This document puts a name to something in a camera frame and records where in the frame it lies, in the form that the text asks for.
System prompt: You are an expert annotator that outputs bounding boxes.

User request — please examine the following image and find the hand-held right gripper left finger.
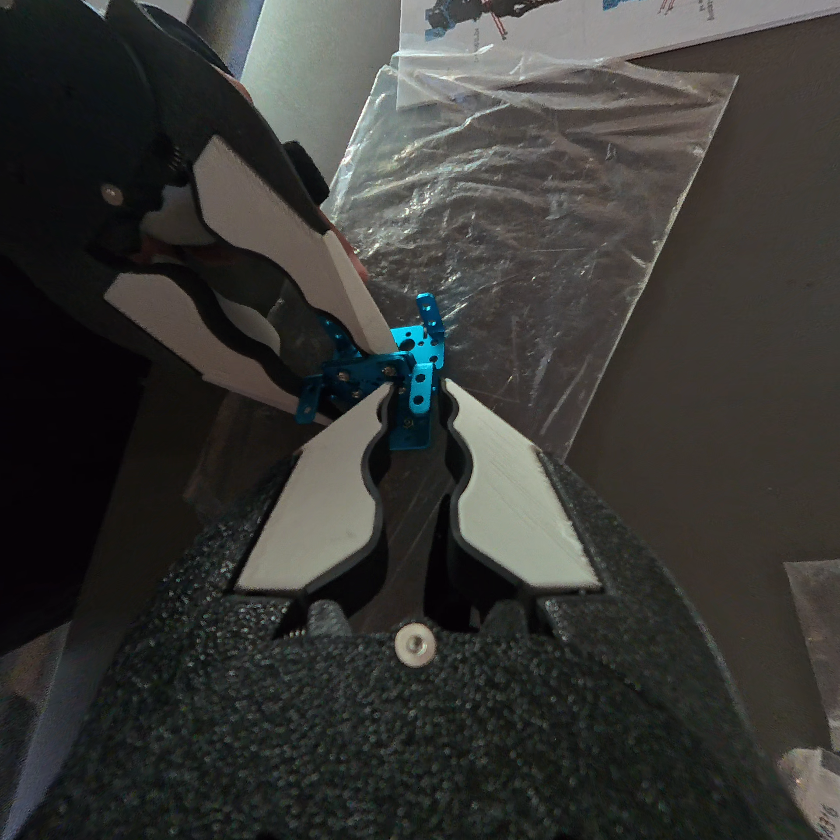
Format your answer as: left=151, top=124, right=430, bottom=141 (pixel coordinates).
left=234, top=384, right=398, bottom=595

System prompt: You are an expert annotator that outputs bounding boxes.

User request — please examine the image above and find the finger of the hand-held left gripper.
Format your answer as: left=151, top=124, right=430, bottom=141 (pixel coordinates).
left=104, top=262, right=330, bottom=417
left=192, top=136, right=396, bottom=360

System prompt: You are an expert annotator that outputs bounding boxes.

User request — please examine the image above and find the pile of small screw bags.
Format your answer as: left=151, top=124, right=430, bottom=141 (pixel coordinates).
left=774, top=558, right=840, bottom=840

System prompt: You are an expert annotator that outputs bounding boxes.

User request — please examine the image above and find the clear plastic bag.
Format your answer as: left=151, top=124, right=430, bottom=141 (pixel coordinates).
left=190, top=49, right=740, bottom=501

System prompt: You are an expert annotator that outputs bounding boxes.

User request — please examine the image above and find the blue metal bracket assembly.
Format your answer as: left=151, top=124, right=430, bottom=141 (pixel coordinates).
left=294, top=293, right=450, bottom=455

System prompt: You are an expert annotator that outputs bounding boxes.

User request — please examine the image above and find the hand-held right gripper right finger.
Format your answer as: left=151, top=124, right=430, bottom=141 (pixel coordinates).
left=446, top=381, right=601, bottom=593

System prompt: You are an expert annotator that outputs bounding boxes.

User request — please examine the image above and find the person's left hand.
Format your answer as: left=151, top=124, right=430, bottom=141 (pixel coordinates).
left=140, top=213, right=370, bottom=298

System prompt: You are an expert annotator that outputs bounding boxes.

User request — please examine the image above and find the open instruction manual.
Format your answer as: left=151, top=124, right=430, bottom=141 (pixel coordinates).
left=397, top=0, right=840, bottom=110

